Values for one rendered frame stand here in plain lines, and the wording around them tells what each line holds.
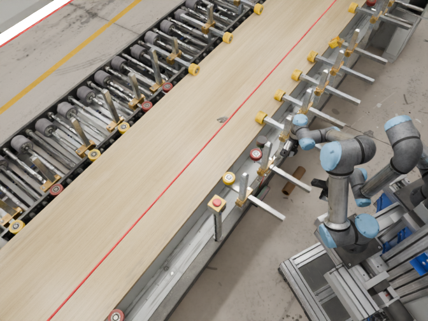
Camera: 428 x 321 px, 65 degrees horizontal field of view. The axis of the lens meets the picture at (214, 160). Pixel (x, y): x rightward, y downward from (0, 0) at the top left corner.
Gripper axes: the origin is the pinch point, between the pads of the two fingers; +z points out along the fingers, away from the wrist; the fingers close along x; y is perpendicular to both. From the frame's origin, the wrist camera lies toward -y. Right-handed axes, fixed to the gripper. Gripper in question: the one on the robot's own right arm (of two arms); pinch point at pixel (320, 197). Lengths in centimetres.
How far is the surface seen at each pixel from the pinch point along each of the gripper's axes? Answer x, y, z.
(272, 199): 21, -35, 83
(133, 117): -21, -143, 2
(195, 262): -76, -41, 13
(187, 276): -86, -40, 13
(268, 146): -5.8, -38.6, -31.2
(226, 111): 18, -85, -7
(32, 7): -82, -66, -151
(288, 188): 34, -29, 75
